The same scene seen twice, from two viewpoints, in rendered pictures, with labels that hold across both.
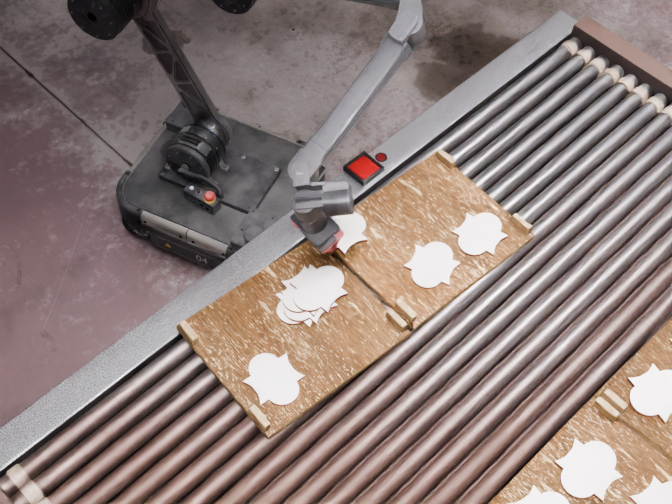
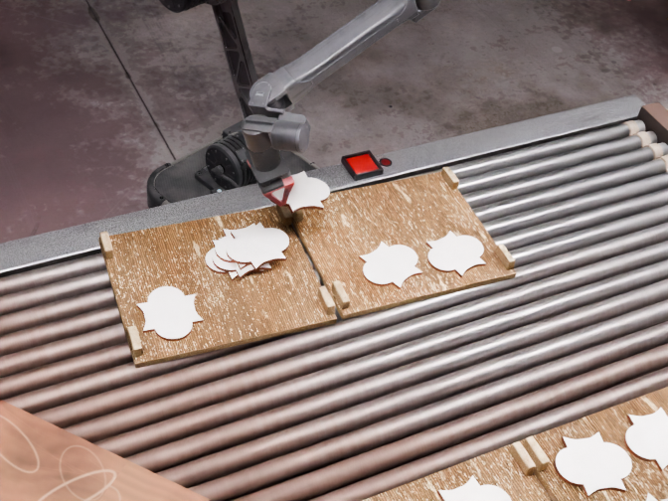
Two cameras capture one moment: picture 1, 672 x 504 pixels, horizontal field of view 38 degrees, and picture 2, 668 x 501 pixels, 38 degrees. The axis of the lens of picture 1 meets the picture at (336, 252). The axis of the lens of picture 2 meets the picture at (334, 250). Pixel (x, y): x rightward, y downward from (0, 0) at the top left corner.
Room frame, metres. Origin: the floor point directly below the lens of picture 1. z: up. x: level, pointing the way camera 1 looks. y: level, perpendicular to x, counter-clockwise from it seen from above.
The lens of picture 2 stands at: (-0.14, -0.49, 2.42)
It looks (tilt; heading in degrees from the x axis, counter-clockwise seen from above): 45 degrees down; 15
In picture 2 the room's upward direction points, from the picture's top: 8 degrees clockwise
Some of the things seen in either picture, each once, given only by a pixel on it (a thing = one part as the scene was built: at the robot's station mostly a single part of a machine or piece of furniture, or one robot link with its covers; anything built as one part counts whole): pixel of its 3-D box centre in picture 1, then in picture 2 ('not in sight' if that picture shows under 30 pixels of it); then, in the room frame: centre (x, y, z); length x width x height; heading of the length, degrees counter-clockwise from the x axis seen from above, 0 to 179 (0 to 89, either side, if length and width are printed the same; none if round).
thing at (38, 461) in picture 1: (336, 229); (308, 211); (1.41, 0.00, 0.90); 1.95 x 0.05 x 0.05; 137
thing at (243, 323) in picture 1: (293, 331); (215, 279); (1.10, 0.09, 0.93); 0.41 x 0.35 x 0.02; 132
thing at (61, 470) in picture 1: (350, 241); (317, 225); (1.38, -0.03, 0.90); 1.95 x 0.05 x 0.05; 137
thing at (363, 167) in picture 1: (363, 168); (362, 165); (1.59, -0.06, 0.92); 0.06 x 0.06 x 0.01; 47
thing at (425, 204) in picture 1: (425, 235); (398, 239); (1.39, -0.22, 0.93); 0.41 x 0.35 x 0.02; 133
